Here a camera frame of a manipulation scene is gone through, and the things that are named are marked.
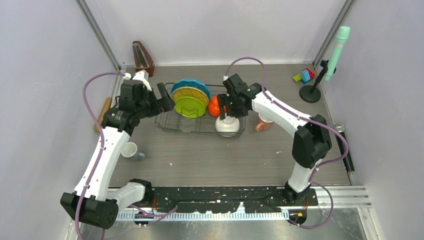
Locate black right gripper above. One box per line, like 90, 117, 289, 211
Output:
216, 93, 248, 121

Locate orange bowl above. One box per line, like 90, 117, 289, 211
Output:
207, 95, 220, 118

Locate white bowl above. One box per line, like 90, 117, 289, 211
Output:
215, 113, 241, 137

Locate yellow woven pattern plate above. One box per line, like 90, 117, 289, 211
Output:
172, 86, 210, 107

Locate black wire dish rack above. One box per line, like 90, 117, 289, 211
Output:
154, 82, 247, 138

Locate lime green plate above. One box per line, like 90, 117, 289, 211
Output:
174, 96, 206, 119

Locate blue polka dot plate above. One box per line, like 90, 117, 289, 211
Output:
171, 78, 211, 99

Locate pink mug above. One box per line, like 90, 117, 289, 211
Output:
255, 113, 274, 132

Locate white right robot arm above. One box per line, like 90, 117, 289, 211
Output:
217, 74, 332, 205

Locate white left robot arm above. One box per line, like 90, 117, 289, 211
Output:
60, 78, 175, 229

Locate brown metronome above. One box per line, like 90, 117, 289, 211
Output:
132, 40, 155, 77

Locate wooden rolling pin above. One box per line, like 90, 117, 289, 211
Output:
97, 97, 112, 126

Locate grey blue mug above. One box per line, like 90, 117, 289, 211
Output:
121, 142, 146, 162

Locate black microphone stand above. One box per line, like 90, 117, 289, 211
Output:
299, 60, 329, 103

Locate colourful toy blocks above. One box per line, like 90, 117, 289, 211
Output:
292, 68, 316, 85

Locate black handheld microphone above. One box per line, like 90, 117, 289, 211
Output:
334, 123, 355, 172

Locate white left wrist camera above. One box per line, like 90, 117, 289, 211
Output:
123, 70, 153, 92

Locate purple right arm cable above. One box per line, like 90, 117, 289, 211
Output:
224, 56, 350, 230

